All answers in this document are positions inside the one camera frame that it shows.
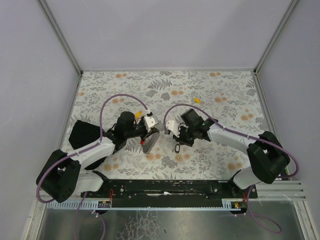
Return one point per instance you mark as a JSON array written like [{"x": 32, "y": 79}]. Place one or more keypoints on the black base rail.
[{"x": 166, "y": 194}]

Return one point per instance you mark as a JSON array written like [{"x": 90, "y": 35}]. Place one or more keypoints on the yellow tag key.
[{"x": 200, "y": 102}]

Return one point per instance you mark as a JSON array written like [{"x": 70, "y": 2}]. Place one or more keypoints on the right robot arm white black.
[{"x": 266, "y": 158}]

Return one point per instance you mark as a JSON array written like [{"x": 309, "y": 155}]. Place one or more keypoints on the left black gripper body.
[{"x": 143, "y": 130}]

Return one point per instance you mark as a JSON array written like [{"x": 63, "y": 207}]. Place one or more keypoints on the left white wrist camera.
[{"x": 150, "y": 121}]

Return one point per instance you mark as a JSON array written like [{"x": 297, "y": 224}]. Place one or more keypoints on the floral table mat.
[{"x": 232, "y": 98}]

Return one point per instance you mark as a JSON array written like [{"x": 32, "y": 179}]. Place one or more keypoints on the red grey key organizer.
[{"x": 150, "y": 140}]

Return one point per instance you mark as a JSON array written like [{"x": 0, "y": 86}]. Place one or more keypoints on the black tag key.
[{"x": 177, "y": 148}]

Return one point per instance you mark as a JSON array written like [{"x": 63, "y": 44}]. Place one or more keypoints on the aluminium frame posts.
[{"x": 156, "y": 35}]

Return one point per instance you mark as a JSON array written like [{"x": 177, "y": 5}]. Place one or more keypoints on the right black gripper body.
[{"x": 181, "y": 133}]

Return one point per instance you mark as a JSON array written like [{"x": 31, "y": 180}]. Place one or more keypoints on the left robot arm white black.
[{"x": 67, "y": 173}]

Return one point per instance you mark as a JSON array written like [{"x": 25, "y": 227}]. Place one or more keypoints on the black cloth cap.
[{"x": 89, "y": 148}]

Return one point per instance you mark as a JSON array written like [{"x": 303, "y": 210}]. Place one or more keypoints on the orange tag key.
[{"x": 138, "y": 114}]

